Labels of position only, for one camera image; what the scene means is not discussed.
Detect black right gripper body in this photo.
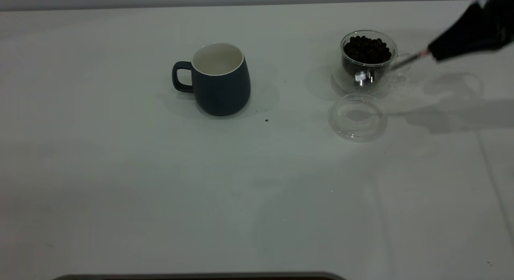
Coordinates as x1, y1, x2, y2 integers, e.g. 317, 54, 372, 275
481, 0, 514, 16

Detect clear double-walled glass cup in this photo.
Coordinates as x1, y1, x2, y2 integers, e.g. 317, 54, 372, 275
332, 30, 413, 97

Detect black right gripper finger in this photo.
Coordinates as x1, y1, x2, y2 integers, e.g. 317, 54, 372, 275
428, 2, 514, 62

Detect pile of dark coffee beans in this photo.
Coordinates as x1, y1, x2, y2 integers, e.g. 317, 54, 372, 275
342, 36, 392, 80

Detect clear round glass lid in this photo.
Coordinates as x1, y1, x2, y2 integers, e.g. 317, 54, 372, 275
328, 94, 388, 143

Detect metal spoon with pink handle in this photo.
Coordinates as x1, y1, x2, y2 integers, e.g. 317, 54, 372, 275
353, 49, 430, 87

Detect dark grey-blue ceramic mug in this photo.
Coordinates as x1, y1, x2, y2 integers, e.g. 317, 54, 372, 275
172, 43, 251, 116

